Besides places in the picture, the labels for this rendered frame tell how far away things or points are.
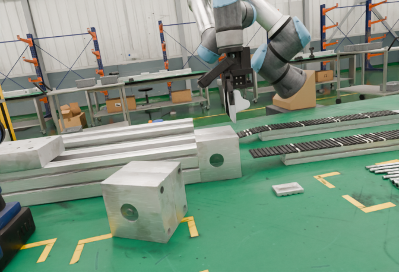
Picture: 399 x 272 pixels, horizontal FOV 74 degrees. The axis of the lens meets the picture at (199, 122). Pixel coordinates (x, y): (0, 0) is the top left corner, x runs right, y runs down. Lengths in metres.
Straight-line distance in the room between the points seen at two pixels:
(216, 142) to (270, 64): 0.67
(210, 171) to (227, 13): 0.41
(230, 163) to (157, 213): 0.23
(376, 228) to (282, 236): 0.13
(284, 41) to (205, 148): 0.70
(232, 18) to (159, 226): 0.54
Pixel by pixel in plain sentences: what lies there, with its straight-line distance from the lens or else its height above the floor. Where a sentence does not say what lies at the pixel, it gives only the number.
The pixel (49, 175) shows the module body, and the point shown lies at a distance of 0.66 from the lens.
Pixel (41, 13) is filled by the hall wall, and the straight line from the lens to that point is 8.79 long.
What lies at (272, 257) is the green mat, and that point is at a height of 0.78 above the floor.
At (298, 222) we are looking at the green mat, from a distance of 0.46.
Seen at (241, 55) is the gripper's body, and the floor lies 1.04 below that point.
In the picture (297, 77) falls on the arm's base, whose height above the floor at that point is 0.91.
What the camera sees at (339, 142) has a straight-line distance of 0.71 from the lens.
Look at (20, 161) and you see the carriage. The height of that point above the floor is 0.88.
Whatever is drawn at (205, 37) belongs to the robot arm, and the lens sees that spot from 0.91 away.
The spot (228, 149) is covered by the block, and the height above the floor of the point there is 0.85.
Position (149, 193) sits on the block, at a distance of 0.40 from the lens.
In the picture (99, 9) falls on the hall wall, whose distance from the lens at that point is 8.45.
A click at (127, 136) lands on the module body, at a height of 0.86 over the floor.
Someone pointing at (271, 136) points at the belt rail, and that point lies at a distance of 0.83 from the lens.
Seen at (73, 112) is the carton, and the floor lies 0.33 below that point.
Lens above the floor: 1.04
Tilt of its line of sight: 13 degrees down
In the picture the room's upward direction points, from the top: 7 degrees counter-clockwise
